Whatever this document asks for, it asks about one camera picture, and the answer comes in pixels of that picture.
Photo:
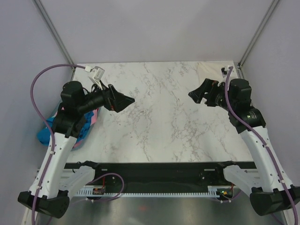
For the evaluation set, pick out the blue t-shirt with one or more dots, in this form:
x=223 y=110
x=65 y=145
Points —
x=44 y=136

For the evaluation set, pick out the pink t-shirt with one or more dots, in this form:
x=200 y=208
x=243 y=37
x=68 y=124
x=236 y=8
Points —
x=91 y=119

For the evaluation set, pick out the left aluminium corner post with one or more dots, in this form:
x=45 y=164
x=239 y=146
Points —
x=53 y=31

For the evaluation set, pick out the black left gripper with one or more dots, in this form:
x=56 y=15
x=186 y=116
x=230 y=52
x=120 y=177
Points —
x=115 y=100

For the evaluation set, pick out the cream white t-shirt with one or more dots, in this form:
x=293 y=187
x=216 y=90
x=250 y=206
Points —
x=212 y=70

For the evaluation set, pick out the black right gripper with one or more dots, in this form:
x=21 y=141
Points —
x=208 y=86

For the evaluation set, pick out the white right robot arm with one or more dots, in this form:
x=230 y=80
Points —
x=273 y=191

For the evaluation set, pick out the right aluminium corner post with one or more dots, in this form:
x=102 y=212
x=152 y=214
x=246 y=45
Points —
x=272 y=7

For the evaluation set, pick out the white slotted cable duct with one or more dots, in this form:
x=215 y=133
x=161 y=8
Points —
x=100 y=192

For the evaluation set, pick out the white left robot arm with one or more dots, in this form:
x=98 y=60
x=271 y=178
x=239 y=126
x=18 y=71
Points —
x=47 y=195

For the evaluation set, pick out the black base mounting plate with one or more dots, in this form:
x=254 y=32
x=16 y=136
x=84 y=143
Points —
x=160 y=177

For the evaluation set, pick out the aluminium corner post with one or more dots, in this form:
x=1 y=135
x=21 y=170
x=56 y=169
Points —
x=272 y=7
x=53 y=31

